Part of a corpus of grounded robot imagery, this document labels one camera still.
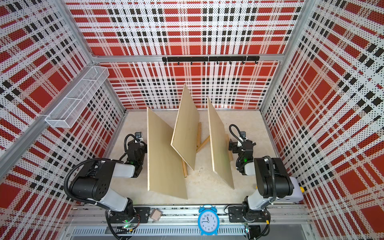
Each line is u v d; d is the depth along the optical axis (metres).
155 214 0.73
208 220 0.70
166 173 0.67
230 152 0.92
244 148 0.71
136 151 0.71
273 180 0.43
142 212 0.76
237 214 0.74
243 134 0.80
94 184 0.45
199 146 0.96
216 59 0.89
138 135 0.80
